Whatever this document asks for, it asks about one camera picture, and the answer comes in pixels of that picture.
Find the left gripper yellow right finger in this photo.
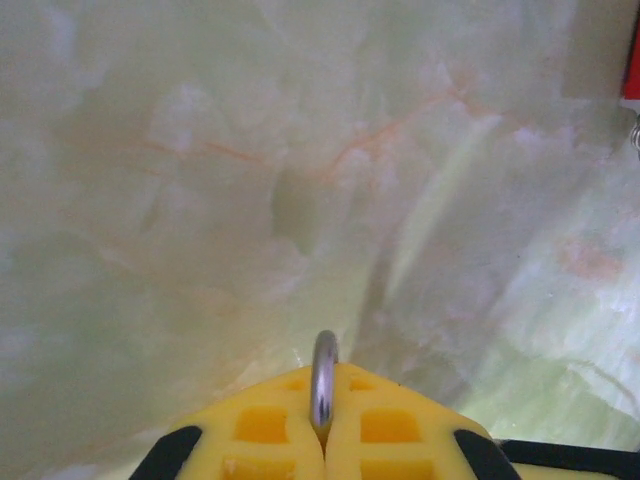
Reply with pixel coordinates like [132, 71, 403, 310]
[324, 362, 522, 480]

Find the small red object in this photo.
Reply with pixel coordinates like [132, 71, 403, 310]
[619, 0, 640, 106]

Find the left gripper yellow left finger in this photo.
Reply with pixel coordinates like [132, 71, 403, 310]
[128, 364, 327, 480]

